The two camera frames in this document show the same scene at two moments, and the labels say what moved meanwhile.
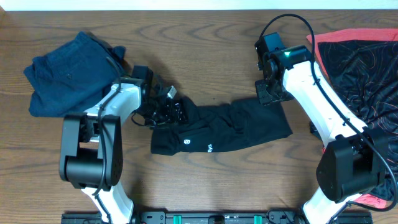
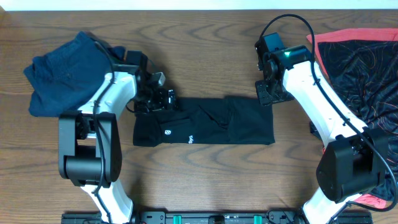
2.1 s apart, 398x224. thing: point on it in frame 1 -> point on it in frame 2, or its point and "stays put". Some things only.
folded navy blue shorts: (73, 78) stays put
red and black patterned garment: (362, 65) stays put
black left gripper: (173, 109) -> (169, 99)
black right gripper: (264, 99) stays put
